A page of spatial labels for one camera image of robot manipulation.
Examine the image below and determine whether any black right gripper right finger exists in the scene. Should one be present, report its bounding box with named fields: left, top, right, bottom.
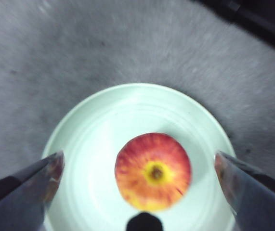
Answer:
left=214, top=150, right=275, bottom=231

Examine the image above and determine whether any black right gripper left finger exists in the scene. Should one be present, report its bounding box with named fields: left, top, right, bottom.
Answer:
left=0, top=150, right=65, bottom=231

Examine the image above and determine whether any green plate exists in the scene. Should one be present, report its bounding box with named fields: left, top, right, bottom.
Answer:
left=41, top=83, right=236, bottom=231

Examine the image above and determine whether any red yellow apple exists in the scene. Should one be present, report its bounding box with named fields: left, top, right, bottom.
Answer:
left=115, top=132, right=192, bottom=212

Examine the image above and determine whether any black plate rack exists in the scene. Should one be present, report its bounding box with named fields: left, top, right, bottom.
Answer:
left=190, top=0, right=275, bottom=58

